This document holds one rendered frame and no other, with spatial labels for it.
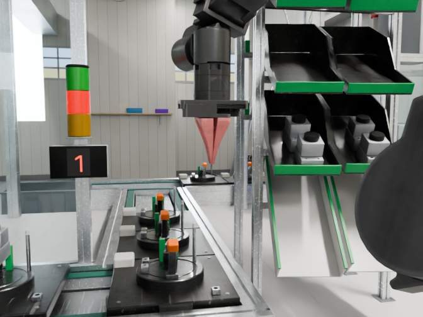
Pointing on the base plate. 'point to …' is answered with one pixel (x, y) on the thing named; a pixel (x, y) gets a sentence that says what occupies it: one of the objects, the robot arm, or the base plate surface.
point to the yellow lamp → (78, 125)
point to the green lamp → (77, 78)
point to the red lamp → (78, 102)
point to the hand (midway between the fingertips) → (211, 158)
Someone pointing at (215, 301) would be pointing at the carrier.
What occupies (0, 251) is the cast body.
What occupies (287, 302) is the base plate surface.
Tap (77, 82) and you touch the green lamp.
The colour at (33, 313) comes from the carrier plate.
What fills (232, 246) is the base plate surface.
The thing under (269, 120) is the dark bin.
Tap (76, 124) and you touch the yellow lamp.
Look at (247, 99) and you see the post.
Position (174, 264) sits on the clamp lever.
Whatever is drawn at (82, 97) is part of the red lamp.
